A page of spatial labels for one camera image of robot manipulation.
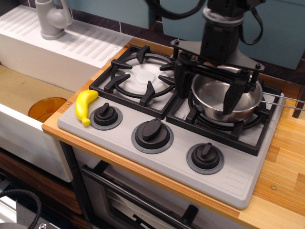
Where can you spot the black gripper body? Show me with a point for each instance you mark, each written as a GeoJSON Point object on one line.
{"type": "Point", "coordinates": [219, 44]}

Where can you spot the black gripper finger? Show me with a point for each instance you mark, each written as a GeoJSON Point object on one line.
{"type": "Point", "coordinates": [182, 75]}
{"type": "Point", "coordinates": [241, 96]}

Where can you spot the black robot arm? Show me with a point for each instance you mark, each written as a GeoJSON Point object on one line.
{"type": "Point", "coordinates": [217, 9]}

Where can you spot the stainless steel pan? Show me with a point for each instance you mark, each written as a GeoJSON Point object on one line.
{"type": "Point", "coordinates": [208, 97]}

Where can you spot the left black burner grate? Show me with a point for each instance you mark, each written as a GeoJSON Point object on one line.
{"type": "Point", "coordinates": [150, 103]}

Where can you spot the black burner grate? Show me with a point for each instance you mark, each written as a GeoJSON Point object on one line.
{"type": "Point", "coordinates": [252, 135]}
{"type": "Point", "coordinates": [150, 103]}

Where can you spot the white burner disc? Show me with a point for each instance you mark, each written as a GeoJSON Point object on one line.
{"type": "Point", "coordinates": [141, 74]}

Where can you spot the right black burner grate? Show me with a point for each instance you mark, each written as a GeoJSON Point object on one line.
{"type": "Point", "coordinates": [252, 135]}

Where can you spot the middle black stove knob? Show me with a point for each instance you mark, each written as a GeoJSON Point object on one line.
{"type": "Point", "coordinates": [152, 137]}

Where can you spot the black stove knob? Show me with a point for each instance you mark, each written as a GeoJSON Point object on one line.
{"type": "Point", "coordinates": [152, 137]}
{"type": "Point", "coordinates": [106, 117]}
{"type": "Point", "coordinates": [205, 159]}

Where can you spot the grey toy stove top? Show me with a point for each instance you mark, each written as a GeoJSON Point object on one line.
{"type": "Point", "coordinates": [132, 110]}

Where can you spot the right black stove knob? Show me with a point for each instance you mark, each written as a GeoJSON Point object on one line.
{"type": "Point", "coordinates": [205, 159]}

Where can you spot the left black stove knob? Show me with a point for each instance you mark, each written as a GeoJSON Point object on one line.
{"type": "Point", "coordinates": [106, 117]}

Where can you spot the yellow toy banana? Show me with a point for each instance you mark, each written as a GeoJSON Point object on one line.
{"type": "Point", "coordinates": [81, 105]}

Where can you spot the grey toy faucet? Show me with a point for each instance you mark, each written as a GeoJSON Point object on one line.
{"type": "Point", "coordinates": [53, 21]}

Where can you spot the orange plastic plate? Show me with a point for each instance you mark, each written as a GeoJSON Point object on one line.
{"type": "Point", "coordinates": [45, 108]}

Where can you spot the white toy sink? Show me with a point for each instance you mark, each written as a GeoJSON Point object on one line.
{"type": "Point", "coordinates": [32, 69]}

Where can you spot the oven door with handle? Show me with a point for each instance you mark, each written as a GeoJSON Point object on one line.
{"type": "Point", "coordinates": [127, 201]}

